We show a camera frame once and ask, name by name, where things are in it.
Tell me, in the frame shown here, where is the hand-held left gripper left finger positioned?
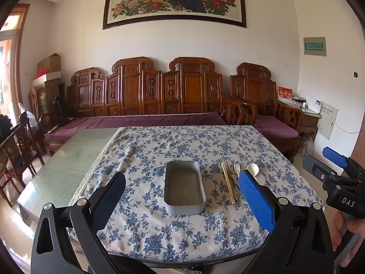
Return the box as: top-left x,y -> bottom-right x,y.
30,172 -> 149,274

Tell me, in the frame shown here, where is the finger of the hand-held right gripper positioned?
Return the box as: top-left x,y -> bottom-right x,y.
323,146 -> 365,175
302,155 -> 343,184

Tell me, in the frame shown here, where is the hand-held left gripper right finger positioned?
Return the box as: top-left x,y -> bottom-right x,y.
238,170 -> 335,274

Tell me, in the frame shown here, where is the wooden chopstick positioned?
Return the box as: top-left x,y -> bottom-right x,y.
224,162 -> 237,204
221,162 -> 234,205

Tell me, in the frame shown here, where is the white plastic fork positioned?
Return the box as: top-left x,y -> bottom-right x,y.
232,163 -> 243,202

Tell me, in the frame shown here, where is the grey metal box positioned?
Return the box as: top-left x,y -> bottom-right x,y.
164,161 -> 206,216

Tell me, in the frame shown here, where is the person's right hand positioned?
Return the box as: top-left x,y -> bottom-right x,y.
331,213 -> 365,266

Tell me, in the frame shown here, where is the white electrical panel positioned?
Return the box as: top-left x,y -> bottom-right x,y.
316,103 -> 338,140

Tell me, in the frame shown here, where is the wooden side table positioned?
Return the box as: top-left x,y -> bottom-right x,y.
299,107 -> 323,142

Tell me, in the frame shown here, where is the purple armchair cushion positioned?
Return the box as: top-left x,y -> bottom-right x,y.
254,123 -> 300,139

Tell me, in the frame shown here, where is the white device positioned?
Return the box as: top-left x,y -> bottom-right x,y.
308,98 -> 323,113

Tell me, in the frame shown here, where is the purple sofa cushion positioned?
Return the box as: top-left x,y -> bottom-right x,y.
44,111 -> 229,141

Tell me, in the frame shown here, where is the red card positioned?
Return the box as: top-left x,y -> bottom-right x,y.
277,86 -> 294,103

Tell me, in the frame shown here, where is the blue floral tablecloth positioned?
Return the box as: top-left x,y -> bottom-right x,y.
68,126 -> 320,264

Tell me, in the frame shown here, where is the carved wooden armchair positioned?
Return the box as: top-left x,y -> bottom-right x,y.
221,62 -> 304,163

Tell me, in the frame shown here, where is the wooden dining chair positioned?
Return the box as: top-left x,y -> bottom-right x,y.
0,117 -> 44,177

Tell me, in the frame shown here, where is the carved wooden sofa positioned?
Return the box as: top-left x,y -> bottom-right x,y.
38,56 -> 231,156

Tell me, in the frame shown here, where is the clear plastic bag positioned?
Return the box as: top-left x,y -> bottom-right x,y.
18,103 -> 39,129

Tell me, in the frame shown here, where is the large brown cardboard box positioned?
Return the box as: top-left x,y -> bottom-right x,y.
43,79 -> 62,103

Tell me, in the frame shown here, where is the black clothes pile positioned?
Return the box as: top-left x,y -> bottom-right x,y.
0,114 -> 13,142

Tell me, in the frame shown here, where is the white cardboard box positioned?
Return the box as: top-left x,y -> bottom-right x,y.
31,71 -> 62,87

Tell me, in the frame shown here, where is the framed peacock painting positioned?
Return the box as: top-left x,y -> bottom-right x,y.
103,0 -> 247,30

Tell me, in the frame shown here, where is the grey wall panel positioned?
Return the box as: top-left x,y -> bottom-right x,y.
303,37 -> 326,56

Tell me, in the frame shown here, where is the wooden door frame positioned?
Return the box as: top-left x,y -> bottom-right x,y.
0,3 -> 30,137

